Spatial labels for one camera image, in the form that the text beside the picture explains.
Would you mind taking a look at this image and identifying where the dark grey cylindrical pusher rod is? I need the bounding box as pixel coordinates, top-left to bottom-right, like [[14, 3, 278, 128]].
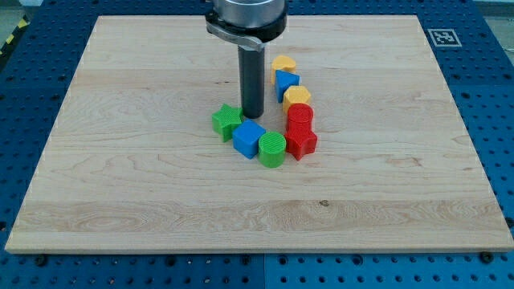
[[238, 47, 265, 119]]

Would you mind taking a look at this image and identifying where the green star block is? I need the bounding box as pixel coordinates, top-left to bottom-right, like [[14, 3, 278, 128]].
[[211, 104, 243, 142]]

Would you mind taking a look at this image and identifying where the red star block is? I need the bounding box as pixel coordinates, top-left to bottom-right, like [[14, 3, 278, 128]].
[[284, 129, 318, 161]]

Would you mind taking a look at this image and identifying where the yellow heart block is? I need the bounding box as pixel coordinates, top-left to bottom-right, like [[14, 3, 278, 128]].
[[271, 55, 296, 84]]

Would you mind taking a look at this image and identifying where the blue triangle block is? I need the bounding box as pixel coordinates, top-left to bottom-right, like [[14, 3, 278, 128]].
[[275, 70, 300, 103]]

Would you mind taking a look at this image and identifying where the yellow hexagon block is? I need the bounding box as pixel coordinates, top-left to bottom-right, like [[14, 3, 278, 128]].
[[283, 85, 312, 113]]

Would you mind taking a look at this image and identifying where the red cylinder block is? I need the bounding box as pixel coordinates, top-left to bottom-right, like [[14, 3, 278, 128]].
[[286, 103, 314, 131]]

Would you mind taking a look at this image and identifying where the blue cube block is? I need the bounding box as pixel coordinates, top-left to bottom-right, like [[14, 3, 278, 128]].
[[232, 120, 266, 159]]

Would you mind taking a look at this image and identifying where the green cylinder block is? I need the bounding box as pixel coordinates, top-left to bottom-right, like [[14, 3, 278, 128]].
[[258, 132, 287, 168]]

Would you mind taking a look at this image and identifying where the wooden board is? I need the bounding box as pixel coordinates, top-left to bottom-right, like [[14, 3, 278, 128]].
[[6, 15, 513, 254]]

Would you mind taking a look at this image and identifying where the white fiducial marker tag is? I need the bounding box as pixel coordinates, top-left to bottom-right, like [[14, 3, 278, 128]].
[[427, 29, 462, 47]]

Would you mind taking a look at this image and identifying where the black yellow hazard tape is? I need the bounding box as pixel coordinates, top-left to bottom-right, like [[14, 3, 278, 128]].
[[1, 15, 31, 58]]

